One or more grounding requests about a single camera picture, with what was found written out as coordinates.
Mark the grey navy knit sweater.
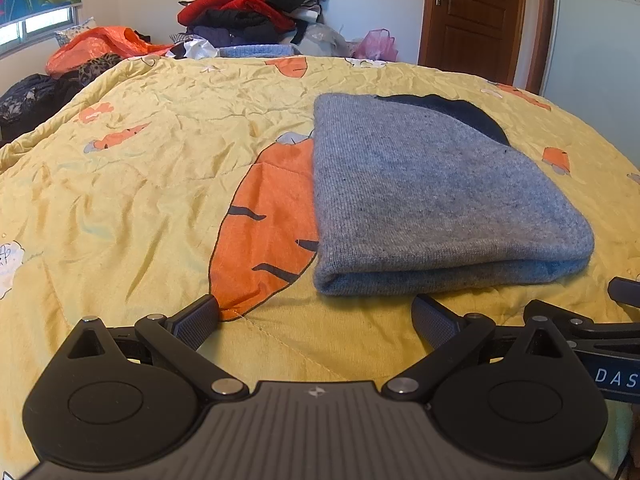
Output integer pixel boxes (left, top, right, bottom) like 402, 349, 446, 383
312, 93, 594, 296

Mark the dark patterned clothes heap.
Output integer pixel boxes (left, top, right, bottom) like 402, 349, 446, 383
0, 53, 122, 145

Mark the yellow carrot print quilt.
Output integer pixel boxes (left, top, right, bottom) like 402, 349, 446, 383
1, 56, 639, 479

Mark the white crumpled garment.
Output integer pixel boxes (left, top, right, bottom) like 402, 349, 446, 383
165, 37, 219, 61

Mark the light blue folded towel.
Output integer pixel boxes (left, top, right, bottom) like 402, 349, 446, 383
218, 44, 300, 58

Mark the orange plastic bag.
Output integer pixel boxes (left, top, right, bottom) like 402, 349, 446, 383
44, 26, 172, 78

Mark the navy garment in pile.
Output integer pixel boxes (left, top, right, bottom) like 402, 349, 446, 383
186, 9, 281, 48

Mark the pink plastic bag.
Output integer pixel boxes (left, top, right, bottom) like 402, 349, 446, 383
352, 28, 398, 62

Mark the blue floral pillow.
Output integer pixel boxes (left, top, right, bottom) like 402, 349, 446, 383
54, 18, 96, 48

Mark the brown wooden door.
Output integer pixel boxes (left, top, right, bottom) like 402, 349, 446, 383
419, 0, 526, 84

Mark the grey garment beside pile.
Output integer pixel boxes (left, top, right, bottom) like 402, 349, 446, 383
280, 23, 352, 58

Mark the red garment on pile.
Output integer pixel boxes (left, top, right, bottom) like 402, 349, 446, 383
177, 0, 295, 32

